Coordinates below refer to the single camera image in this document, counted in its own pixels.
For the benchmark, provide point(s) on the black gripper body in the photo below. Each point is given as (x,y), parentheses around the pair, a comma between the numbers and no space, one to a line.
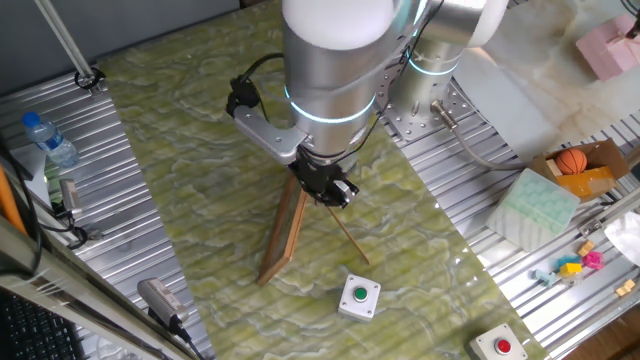
(320,177)

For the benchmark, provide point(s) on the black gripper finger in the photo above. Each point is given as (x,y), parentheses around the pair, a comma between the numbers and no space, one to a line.
(349,190)
(330,202)

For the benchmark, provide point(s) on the white green button box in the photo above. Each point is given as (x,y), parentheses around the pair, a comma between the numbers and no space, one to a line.
(360,294)

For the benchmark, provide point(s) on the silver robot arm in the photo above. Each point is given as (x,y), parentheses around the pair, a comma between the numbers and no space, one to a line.
(330,75)

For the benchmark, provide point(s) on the white red button box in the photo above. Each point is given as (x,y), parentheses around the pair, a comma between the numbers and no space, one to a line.
(502,346)

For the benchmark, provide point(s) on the green marble pattern mat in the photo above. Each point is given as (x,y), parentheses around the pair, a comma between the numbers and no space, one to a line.
(200,200)

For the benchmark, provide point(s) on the white marble pattern sheet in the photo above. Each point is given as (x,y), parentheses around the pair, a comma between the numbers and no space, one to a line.
(530,100)

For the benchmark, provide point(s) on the beige block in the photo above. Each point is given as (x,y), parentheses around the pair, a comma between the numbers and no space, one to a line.
(554,167)

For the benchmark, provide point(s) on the teal toy piece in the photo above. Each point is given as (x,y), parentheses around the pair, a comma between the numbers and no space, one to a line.
(544,277)

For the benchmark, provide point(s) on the small orange basketball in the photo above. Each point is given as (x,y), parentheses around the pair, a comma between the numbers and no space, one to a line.
(571,161)

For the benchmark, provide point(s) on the blue toy piece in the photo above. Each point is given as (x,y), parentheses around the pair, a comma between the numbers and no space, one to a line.
(565,260)

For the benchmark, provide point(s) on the yellow toy block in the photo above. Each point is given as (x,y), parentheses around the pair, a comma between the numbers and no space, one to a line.
(571,269)

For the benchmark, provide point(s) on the orange translucent plastic piece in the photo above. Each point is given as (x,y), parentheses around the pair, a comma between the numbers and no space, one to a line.
(587,182)

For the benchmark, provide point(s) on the small wooden block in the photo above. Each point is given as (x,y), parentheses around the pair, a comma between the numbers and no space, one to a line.
(586,248)
(625,287)

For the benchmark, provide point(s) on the pink toy piece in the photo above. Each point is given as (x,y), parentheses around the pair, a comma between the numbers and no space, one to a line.
(594,260)

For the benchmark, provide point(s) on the brown cardboard box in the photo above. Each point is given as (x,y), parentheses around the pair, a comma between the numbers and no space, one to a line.
(607,155)

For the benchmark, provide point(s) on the aluminium profile beam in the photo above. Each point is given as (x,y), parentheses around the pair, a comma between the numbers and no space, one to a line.
(50,280)
(612,212)

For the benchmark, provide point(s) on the clear water bottle blue cap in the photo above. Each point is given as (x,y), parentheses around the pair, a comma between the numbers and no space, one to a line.
(50,140)

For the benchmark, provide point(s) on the white tissue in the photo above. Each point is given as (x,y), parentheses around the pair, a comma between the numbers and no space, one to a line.
(625,235)

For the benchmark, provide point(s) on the white metal pole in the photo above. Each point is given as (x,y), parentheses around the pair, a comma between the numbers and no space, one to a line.
(62,40)

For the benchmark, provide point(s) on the pink gift box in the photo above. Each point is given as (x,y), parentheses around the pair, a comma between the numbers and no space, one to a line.
(607,50)

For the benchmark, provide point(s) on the orange pole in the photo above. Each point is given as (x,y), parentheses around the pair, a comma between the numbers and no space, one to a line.
(10,205)

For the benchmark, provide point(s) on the black keyboard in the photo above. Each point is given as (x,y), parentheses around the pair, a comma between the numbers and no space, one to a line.
(30,330)

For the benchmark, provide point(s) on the wooden picture frame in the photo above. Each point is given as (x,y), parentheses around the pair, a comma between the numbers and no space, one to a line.
(285,235)

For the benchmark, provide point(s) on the silver camera mount bracket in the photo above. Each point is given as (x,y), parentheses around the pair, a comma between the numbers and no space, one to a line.
(270,135)

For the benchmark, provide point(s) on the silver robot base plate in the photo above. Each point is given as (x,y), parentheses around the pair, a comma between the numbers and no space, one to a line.
(400,125)

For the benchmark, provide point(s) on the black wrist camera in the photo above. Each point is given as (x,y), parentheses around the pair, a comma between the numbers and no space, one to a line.
(242,97)

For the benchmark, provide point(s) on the grey camera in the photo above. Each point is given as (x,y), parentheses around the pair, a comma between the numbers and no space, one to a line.
(160,300)

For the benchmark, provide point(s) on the small silver camera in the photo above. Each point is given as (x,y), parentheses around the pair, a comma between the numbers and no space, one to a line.
(70,196)

